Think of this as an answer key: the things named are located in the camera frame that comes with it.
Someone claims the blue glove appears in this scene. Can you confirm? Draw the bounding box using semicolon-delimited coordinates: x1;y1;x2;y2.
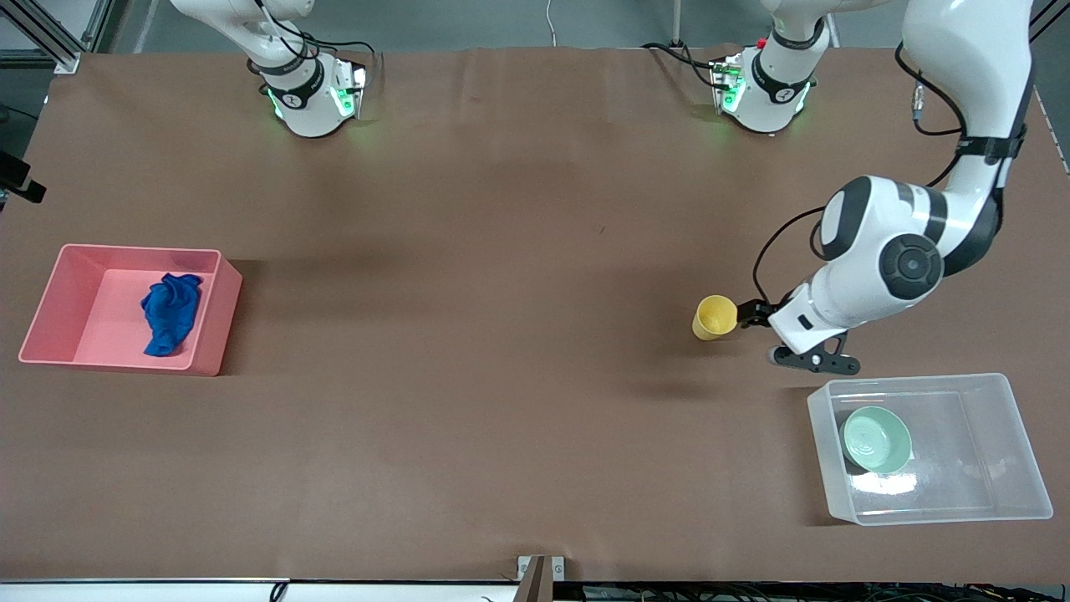
140;273;204;358

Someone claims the metal table bracket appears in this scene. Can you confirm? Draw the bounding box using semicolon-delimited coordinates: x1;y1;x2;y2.
517;555;566;602

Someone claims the black clamp device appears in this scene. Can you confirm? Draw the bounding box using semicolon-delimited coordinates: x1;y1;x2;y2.
0;105;47;206

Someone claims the clear plastic box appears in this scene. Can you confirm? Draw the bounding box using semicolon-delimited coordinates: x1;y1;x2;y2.
807;373;1054;526

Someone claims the yellow plastic cup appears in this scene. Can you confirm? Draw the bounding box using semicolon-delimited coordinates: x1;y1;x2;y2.
692;295;739;341

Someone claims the mint green bowl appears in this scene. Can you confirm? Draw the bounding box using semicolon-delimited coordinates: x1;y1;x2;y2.
842;406;913;474

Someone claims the black base cable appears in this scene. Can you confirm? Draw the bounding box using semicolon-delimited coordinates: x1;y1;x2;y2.
641;40;721;86

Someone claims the pink plastic box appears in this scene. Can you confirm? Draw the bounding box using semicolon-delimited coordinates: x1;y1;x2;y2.
18;243;243;377

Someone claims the aluminium frame profile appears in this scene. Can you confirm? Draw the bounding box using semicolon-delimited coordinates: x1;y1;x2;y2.
0;0;126;72

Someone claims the brown table cover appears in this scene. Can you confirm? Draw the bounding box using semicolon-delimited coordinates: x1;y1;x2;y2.
0;46;1070;582

